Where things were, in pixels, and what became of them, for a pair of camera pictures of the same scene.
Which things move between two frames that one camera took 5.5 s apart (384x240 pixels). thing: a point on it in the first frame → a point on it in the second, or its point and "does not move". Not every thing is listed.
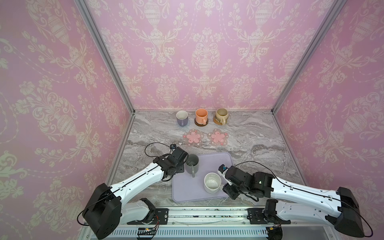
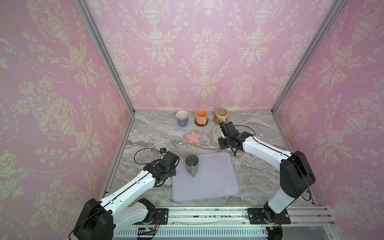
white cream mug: x=212 y=183 → x=217 y=133
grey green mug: x=192 y=164 does not move
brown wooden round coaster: x=201 y=125 does not move
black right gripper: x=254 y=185 → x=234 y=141
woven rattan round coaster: x=216 y=122 does not move
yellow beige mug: x=221 y=114 does not move
